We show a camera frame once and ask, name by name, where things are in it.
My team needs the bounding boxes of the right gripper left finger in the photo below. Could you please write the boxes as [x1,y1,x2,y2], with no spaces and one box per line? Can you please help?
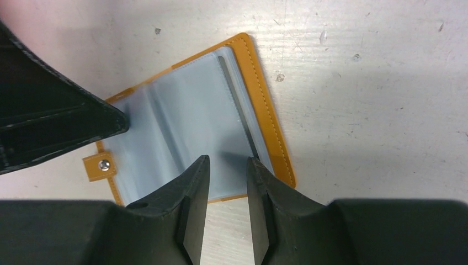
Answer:
[1,155,210,264]

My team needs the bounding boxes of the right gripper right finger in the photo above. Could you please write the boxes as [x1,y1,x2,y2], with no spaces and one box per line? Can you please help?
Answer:
[247,157,467,264]

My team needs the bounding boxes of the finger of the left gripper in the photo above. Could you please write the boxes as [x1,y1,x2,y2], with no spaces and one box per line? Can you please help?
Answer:
[1,24,129,174]

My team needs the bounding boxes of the silver grey credit card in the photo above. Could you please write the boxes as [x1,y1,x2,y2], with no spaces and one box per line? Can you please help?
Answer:
[217,56,259,158]

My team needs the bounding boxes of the yellow leather card holder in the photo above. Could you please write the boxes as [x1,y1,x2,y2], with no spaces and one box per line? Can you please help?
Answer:
[83,33,296,205]

